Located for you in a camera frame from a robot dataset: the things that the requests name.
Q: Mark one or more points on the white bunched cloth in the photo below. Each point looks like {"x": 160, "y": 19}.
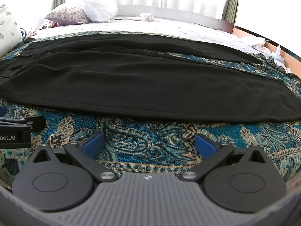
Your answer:
{"x": 147, "y": 16}

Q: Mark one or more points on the printed soft toy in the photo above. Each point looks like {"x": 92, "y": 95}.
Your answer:
{"x": 24, "y": 33}

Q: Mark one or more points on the pink patterned cloth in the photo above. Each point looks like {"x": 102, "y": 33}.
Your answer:
{"x": 48, "y": 24}

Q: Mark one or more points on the leaf print pillow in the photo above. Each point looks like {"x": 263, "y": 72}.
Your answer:
{"x": 8, "y": 28}

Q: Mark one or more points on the white bedsheet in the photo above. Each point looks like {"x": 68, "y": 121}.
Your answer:
{"x": 178, "y": 31}

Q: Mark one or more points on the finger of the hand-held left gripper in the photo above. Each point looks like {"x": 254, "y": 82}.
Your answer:
{"x": 33, "y": 122}
{"x": 2, "y": 110}

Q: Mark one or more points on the white pillow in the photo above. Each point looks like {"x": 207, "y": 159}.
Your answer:
{"x": 101, "y": 8}

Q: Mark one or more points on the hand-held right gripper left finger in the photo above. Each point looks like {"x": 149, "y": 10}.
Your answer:
{"x": 95, "y": 144}

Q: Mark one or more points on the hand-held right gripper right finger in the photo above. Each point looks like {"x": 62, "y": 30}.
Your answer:
{"x": 205, "y": 144}

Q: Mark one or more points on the black pants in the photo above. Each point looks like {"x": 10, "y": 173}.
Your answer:
{"x": 145, "y": 84}

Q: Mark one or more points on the floral pillow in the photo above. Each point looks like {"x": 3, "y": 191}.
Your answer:
{"x": 67, "y": 14}

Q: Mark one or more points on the white crumpled cloth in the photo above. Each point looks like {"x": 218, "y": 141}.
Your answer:
{"x": 263, "y": 48}

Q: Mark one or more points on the teal paisley blanket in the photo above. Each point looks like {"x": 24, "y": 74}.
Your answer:
{"x": 145, "y": 139}

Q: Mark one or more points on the grey bed headboard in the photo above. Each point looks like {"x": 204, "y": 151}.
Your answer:
{"x": 199, "y": 20}

